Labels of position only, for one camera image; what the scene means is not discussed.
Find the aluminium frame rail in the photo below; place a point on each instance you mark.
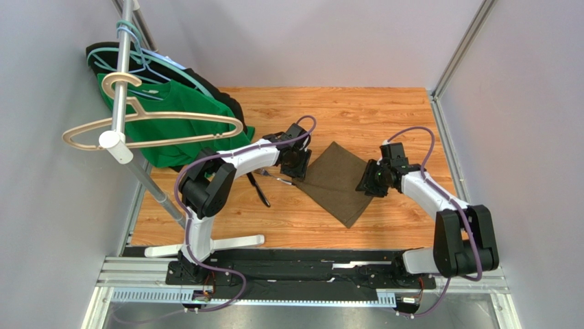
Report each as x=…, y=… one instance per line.
x=131, y=291

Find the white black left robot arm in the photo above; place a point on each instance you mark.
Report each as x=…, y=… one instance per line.
x=205, y=186

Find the brown cloth napkin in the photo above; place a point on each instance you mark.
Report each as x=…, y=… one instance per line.
x=331, y=181

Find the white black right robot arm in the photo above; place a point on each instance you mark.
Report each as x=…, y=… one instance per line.
x=464, y=240

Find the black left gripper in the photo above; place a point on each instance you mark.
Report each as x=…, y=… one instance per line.
x=300, y=172

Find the black garment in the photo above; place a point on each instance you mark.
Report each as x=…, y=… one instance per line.
x=152, y=67

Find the silver clothes rack pole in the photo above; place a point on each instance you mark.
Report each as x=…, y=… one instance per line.
x=126, y=10

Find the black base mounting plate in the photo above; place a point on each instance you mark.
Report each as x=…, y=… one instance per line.
x=290, y=273

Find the green t-shirt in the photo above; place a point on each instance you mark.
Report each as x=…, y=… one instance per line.
x=175, y=97

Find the white rack base foot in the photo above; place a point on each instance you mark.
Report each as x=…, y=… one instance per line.
x=215, y=245

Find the silver fork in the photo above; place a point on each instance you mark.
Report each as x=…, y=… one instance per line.
x=265, y=173

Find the beige plastic hanger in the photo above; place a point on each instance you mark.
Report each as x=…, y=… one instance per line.
x=169, y=114

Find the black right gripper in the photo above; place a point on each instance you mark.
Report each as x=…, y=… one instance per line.
x=365, y=183

